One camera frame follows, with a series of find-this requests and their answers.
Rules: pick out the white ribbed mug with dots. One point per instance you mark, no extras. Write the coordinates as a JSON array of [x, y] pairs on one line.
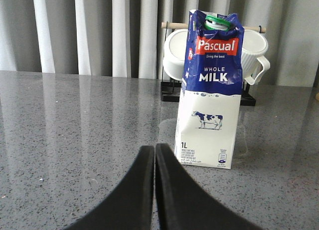
[[253, 61]]

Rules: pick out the grey white curtain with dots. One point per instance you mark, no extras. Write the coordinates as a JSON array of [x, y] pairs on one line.
[[123, 38]]

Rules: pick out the black wire mug rack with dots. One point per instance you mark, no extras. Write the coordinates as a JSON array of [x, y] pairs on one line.
[[169, 90]]

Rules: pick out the blue white milk carton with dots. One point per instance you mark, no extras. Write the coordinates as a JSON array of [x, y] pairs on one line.
[[210, 96]]

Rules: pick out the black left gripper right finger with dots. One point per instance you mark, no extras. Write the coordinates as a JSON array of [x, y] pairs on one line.
[[184, 205]]

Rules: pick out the white smooth mug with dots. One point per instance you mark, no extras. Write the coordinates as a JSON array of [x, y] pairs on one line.
[[174, 54]]

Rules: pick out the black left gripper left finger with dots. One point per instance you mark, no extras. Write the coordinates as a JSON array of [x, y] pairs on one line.
[[129, 205]]

